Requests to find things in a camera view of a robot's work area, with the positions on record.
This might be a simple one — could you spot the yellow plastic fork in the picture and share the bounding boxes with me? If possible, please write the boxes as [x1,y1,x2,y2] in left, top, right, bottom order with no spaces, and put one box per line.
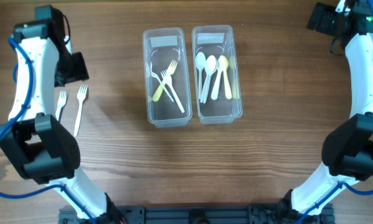
[150,60,177,101]

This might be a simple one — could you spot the yellow plastic spoon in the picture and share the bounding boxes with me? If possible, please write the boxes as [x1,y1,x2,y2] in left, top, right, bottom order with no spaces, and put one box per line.
[219,55,232,100]

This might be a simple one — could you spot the white spoon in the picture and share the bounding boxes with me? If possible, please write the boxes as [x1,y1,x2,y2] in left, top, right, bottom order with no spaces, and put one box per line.
[195,52,206,100]
[211,56,222,100]
[200,55,217,103]

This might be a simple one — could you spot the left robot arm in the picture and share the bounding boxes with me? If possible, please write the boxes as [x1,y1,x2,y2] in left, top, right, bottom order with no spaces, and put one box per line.
[0,5,121,223]

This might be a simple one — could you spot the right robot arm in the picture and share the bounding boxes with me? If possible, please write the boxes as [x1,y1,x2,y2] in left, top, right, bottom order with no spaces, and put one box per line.
[276,0,373,223]

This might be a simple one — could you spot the left clear plastic container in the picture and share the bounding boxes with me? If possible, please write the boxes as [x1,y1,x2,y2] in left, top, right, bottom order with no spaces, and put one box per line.
[143,27,192,128]

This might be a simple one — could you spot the clear plastic container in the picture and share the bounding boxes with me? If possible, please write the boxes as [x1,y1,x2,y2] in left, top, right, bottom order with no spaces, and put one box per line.
[143,27,192,128]
[192,25,243,124]

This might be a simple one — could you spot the right clear plastic container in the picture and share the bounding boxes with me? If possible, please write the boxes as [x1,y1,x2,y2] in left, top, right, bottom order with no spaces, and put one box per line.
[192,25,243,124]

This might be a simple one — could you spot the left blue cable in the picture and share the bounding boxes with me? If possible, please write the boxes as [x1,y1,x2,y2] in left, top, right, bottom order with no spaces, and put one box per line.
[0,36,97,224]

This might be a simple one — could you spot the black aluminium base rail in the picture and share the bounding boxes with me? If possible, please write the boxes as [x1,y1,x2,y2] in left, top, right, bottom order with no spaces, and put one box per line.
[57,202,334,224]

